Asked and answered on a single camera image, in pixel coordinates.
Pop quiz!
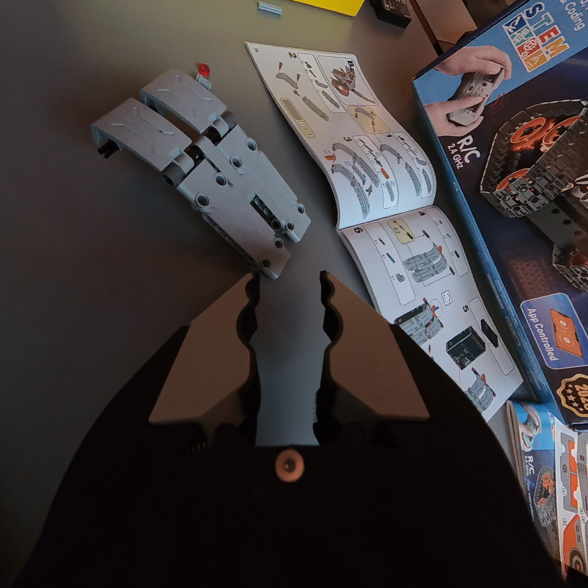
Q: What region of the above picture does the grey building block assembly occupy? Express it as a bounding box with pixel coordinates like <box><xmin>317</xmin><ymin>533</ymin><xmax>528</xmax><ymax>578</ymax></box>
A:
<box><xmin>90</xmin><ymin>69</ymin><xmax>312</xmax><ymax>281</ymax></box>

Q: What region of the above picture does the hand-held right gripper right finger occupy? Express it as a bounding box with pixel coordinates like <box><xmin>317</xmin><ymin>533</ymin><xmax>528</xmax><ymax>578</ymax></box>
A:
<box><xmin>315</xmin><ymin>271</ymin><xmax>431</xmax><ymax>422</ymax></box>

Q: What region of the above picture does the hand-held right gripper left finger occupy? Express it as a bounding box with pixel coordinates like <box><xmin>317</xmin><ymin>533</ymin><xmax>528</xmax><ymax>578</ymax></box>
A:
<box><xmin>148</xmin><ymin>272</ymin><xmax>262</xmax><ymax>426</ymax></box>

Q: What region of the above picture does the blue robot kit box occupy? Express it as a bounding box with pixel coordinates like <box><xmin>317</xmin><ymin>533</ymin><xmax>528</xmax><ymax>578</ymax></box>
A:
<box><xmin>412</xmin><ymin>0</ymin><xmax>588</xmax><ymax>433</ymax></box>

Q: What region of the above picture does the white instruction booklet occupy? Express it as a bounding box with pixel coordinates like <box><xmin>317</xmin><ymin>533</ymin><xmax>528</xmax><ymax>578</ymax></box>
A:
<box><xmin>244</xmin><ymin>41</ymin><xmax>525</xmax><ymax>422</ymax></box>

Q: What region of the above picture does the printed cardboard sheet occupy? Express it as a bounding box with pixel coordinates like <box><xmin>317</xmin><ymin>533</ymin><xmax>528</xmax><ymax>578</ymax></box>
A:
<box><xmin>505</xmin><ymin>400</ymin><xmax>588</xmax><ymax>578</ymax></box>

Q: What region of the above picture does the yellow bin with cable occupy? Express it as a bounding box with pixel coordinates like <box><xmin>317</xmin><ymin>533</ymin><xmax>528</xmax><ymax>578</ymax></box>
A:
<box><xmin>289</xmin><ymin>0</ymin><xmax>366</xmax><ymax>18</ymax></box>

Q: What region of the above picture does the small black blue device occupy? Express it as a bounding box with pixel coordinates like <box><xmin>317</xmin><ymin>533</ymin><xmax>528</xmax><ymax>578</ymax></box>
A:
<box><xmin>367</xmin><ymin>0</ymin><xmax>412</xmax><ymax>28</ymax></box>

